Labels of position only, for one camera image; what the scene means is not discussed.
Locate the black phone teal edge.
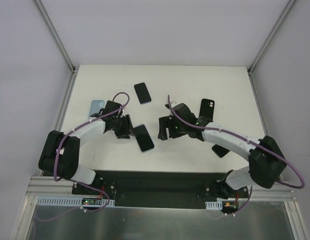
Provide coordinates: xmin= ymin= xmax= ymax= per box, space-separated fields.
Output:
xmin=133 ymin=124 xmax=155 ymax=153

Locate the black phone case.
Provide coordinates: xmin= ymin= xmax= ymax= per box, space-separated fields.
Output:
xmin=199 ymin=98 xmax=215 ymax=120

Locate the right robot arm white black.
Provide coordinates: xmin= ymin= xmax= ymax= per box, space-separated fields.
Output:
xmin=158 ymin=103 xmax=287 ymax=199

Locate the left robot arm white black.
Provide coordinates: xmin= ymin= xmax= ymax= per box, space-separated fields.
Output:
xmin=38 ymin=100 xmax=133 ymax=195

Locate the light blue phone case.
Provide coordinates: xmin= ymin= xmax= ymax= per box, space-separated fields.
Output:
xmin=88 ymin=100 xmax=105 ymax=117

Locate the black phone blue edge far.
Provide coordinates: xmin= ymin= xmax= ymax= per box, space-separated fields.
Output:
xmin=134 ymin=82 xmax=152 ymax=105

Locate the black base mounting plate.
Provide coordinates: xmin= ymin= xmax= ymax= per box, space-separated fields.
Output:
xmin=57 ymin=170 xmax=249 ymax=209

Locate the metal sheet front panel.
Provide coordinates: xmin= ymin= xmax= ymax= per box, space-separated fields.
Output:
xmin=27 ymin=201 xmax=294 ymax=240

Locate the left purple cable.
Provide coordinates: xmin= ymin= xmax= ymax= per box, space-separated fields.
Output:
xmin=53 ymin=92 xmax=132 ymax=182

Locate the purple cable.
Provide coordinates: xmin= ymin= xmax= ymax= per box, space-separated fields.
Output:
xmin=166 ymin=94 xmax=306 ymax=188
xmin=53 ymin=92 xmax=132 ymax=182

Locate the left aluminium table rail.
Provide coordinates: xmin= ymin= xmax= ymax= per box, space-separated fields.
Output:
xmin=53 ymin=68 xmax=78 ymax=131

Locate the aluminium table rail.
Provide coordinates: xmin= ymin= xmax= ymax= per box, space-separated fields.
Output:
xmin=247 ymin=71 xmax=281 ymax=176
xmin=53 ymin=68 xmax=78 ymax=131

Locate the right aluminium table rail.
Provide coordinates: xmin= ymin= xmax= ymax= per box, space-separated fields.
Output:
xmin=247 ymin=71 xmax=281 ymax=176

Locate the right white cable duct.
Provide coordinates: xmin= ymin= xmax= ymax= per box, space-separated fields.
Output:
xmin=205 ymin=200 xmax=223 ymax=211

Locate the white cable duct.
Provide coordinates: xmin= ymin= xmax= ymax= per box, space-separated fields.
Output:
xmin=37 ymin=196 xmax=115 ymax=208
xmin=205 ymin=200 xmax=223 ymax=211

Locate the left white cable duct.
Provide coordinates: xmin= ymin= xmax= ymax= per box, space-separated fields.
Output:
xmin=37 ymin=196 xmax=115 ymax=208

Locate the left aluminium frame post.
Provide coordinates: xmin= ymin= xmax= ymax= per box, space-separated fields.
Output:
xmin=32 ymin=0 xmax=76 ymax=74

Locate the aluminium frame post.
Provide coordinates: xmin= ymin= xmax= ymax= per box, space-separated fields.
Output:
xmin=32 ymin=0 xmax=76 ymax=74
xmin=247 ymin=0 xmax=298 ymax=76

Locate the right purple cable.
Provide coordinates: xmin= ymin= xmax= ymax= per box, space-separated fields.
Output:
xmin=166 ymin=94 xmax=306 ymax=188

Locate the right aluminium frame post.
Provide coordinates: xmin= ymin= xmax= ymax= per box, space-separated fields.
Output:
xmin=247 ymin=0 xmax=298 ymax=76

